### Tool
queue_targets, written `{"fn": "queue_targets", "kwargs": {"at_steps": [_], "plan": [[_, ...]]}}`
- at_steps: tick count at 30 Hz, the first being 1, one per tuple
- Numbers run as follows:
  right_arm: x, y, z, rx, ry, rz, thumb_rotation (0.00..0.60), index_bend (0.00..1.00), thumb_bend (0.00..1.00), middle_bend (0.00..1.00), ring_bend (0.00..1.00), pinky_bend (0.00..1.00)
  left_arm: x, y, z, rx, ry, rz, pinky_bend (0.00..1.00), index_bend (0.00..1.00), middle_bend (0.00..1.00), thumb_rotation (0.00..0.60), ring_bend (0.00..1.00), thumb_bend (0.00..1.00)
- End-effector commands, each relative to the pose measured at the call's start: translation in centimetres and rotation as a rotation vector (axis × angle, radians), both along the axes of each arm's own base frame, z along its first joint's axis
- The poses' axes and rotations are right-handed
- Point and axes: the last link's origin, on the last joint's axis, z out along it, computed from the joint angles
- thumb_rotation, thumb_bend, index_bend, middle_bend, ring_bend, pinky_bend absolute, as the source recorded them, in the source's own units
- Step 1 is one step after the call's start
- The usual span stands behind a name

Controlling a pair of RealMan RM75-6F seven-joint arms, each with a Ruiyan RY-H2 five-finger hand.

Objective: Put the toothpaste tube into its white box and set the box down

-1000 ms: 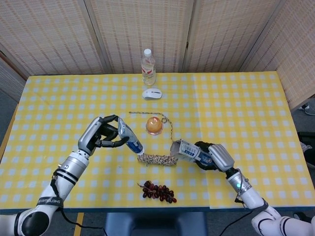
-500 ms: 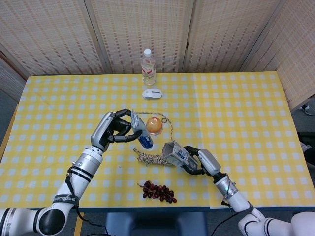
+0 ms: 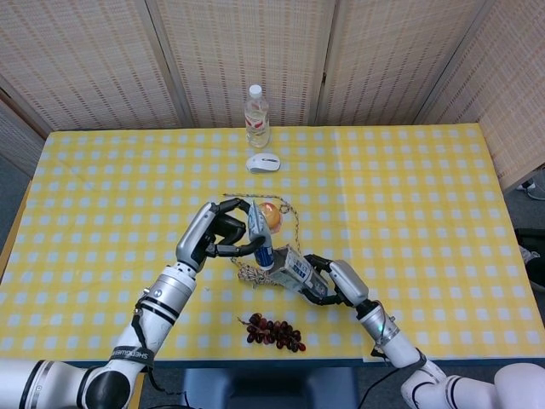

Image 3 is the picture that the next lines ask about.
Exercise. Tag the black and silver right hand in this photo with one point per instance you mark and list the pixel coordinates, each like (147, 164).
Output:
(349, 281)

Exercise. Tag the black and silver left hand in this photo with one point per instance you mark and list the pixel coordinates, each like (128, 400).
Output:
(198, 234)

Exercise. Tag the blue and white toothpaste box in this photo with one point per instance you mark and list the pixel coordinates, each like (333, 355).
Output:
(294, 268)

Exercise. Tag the blue and white toothpaste tube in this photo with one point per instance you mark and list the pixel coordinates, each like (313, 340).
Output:
(260, 230)

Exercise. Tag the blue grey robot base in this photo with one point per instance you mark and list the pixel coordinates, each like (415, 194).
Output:
(268, 389)

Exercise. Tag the white and silver right arm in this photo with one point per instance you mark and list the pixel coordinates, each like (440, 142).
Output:
(396, 341)

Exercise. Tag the white and silver left arm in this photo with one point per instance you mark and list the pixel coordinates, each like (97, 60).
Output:
(157, 311)

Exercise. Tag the yellow checkered tablecloth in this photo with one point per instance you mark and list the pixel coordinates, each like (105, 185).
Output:
(127, 191)

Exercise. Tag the orange round fruit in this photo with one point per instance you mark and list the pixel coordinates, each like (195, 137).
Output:
(272, 215)

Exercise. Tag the dark red grape bunch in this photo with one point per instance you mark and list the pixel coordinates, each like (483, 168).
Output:
(272, 332)

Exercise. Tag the white computer mouse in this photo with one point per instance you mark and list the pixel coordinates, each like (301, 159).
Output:
(263, 163)

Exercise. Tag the clear plastic water bottle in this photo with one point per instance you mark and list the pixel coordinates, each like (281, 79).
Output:
(257, 123)

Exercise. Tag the white sneaker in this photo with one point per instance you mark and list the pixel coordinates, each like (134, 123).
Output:
(534, 257)

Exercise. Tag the woven folding screen panel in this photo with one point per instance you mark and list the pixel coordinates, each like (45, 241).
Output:
(85, 59)
(511, 93)
(396, 59)
(242, 42)
(17, 140)

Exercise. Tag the grey sneaker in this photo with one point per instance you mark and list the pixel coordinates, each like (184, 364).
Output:
(534, 187)

